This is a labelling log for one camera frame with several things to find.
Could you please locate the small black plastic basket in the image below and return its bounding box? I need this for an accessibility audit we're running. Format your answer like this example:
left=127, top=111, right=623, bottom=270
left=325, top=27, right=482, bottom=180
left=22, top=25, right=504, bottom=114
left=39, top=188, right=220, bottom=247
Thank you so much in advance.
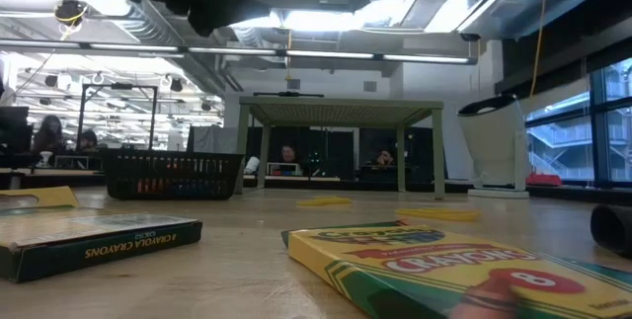
left=102, top=148, right=246, bottom=201

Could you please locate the yellow Crayola crayon box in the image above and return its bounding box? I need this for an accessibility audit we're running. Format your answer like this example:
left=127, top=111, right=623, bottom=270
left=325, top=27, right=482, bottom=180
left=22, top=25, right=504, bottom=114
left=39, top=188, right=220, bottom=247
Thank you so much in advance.
left=280, top=218, right=632, bottom=319
left=0, top=185, right=203, bottom=284

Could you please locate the long ceiling light bar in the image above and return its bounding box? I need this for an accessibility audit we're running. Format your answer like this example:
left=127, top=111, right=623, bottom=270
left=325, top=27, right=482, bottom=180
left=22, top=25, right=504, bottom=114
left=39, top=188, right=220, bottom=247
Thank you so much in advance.
left=0, top=38, right=479, bottom=67

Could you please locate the black bar fixture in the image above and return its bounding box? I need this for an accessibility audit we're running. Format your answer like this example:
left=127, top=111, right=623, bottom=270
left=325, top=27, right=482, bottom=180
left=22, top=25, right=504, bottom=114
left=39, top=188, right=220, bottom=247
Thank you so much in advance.
left=252, top=91, right=326, bottom=99

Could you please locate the green perforated metal shelf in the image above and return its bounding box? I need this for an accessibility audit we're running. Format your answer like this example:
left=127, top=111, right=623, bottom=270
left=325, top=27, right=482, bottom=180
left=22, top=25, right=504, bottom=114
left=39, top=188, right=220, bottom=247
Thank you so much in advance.
left=232, top=95, right=445, bottom=200

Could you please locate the grey panel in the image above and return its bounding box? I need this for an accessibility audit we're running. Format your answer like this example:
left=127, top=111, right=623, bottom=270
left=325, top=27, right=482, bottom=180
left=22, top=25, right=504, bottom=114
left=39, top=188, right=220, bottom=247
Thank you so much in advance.
left=186, top=124, right=239, bottom=155

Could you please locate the person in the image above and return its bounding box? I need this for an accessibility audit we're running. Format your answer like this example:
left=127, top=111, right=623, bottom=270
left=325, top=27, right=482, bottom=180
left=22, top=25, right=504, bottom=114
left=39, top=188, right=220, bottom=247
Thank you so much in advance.
left=276, top=143, right=303, bottom=165
left=367, top=146, right=399, bottom=167
left=76, top=128, right=103, bottom=153
left=30, top=114, right=65, bottom=155

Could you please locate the black monitor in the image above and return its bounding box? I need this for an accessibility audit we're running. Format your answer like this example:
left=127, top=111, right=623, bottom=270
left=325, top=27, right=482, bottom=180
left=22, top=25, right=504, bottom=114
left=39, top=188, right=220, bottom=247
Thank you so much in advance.
left=0, top=105, right=32, bottom=168

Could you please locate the red tray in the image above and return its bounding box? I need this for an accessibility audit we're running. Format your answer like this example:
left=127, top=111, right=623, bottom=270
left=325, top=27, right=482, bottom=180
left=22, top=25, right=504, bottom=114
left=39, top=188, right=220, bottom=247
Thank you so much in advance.
left=525, top=171, right=564, bottom=188

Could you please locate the black metal stand frame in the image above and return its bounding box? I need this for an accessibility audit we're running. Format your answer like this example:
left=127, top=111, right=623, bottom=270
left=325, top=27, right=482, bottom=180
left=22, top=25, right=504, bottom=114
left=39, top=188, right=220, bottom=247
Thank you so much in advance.
left=76, top=82, right=159, bottom=153

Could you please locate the black ceiling device yellow cable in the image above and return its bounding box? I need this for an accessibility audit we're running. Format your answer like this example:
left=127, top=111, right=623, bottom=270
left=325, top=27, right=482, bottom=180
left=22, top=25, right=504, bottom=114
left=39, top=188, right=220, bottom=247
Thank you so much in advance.
left=52, top=0, right=90, bottom=29

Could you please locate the yellow hanging cable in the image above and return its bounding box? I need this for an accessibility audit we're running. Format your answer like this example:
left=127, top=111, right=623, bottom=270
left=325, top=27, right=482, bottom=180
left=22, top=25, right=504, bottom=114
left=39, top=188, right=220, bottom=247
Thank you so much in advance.
left=528, top=0, right=548, bottom=99

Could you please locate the black aluminium table frame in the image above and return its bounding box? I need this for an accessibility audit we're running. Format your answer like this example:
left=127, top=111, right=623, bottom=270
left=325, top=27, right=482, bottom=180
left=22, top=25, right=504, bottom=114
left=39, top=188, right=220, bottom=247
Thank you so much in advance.
left=0, top=170, right=632, bottom=206

